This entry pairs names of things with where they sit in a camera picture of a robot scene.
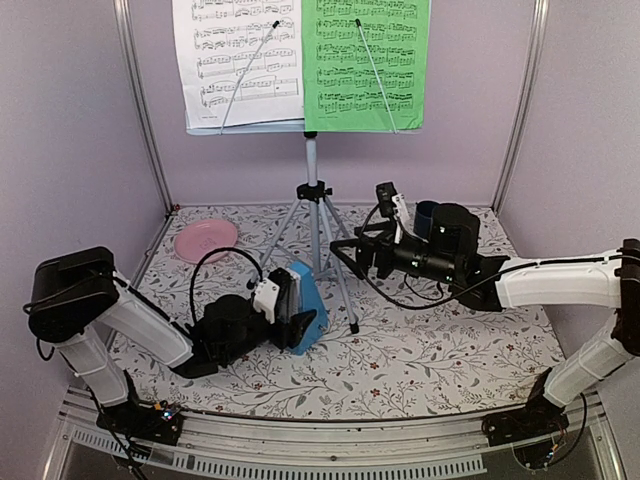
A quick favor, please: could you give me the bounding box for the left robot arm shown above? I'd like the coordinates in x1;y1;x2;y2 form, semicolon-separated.
23;246;328;434

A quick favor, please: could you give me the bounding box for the pink plate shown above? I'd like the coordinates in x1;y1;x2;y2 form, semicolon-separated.
174;219;238;265

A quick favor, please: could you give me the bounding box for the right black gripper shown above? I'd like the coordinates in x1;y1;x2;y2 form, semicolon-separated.
330;220;460;285

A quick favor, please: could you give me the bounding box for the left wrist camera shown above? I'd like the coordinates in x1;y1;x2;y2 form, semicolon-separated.
252;268;301;324

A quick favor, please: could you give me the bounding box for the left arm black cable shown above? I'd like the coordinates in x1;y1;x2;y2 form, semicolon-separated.
189;247;266;331

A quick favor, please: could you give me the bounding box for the light blue music stand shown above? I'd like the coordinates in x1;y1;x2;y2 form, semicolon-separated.
185;0;431;335

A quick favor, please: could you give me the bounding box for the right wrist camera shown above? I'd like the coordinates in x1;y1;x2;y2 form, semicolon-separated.
376;182;410;244

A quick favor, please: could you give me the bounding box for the front aluminium rail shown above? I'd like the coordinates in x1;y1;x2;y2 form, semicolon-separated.
43;388;631;479

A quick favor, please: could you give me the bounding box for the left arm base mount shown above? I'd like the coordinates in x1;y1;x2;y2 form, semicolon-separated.
96;401;184;446

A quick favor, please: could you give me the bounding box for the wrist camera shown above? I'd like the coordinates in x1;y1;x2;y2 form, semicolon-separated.
376;182;410;244
252;268;301;324

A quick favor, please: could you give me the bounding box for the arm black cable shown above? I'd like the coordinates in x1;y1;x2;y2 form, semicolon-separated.
189;247;266;331
359;204;626;309

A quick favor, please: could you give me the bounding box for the dark blue mug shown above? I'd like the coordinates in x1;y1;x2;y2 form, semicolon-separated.
413;200;440;240

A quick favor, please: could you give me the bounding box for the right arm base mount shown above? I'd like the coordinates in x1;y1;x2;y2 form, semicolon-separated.
481;399;569;470

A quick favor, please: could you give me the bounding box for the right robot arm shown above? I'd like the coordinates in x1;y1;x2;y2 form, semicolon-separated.
330;201;639;436

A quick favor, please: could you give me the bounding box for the blue metronome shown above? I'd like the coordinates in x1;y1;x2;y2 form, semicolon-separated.
287;261;329;355

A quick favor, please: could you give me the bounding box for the green paper sheet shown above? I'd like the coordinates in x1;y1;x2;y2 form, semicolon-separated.
301;0;431;133

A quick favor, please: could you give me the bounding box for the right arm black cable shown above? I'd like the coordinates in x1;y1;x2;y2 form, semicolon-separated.
359;204;626;309

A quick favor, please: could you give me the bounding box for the white sheet music page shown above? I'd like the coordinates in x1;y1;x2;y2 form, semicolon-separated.
172;0;304;129

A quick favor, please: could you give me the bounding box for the left aluminium frame post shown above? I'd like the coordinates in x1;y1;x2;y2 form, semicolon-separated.
113;0;173;215

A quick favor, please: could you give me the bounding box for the right aluminium frame post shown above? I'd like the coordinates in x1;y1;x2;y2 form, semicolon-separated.
491;0;550;216

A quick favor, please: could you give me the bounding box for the aluminium frame post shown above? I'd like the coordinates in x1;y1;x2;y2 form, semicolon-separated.
113;0;173;215
491;0;550;216

